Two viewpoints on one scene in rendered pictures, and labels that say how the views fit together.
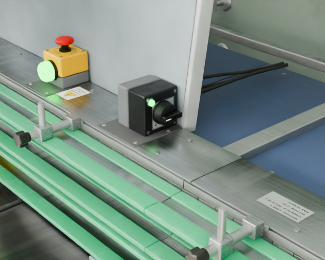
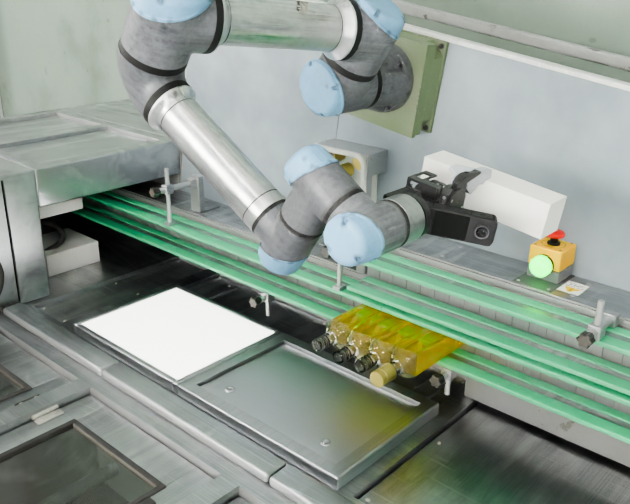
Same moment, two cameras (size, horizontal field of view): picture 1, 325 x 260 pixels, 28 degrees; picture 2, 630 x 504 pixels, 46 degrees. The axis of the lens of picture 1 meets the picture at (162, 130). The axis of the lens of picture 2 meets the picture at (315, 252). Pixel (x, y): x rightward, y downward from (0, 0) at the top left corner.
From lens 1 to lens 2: 0.88 m
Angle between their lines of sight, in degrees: 8
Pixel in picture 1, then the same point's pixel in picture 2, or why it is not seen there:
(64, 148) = not seen: outside the picture
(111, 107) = not seen: outside the picture
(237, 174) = not seen: outside the picture
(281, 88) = not seen: outside the picture
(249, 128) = not seen: outside the picture
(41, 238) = (529, 443)
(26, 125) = (558, 324)
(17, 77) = (492, 272)
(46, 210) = (573, 413)
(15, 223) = (487, 429)
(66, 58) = (565, 251)
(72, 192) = not seen: outside the picture
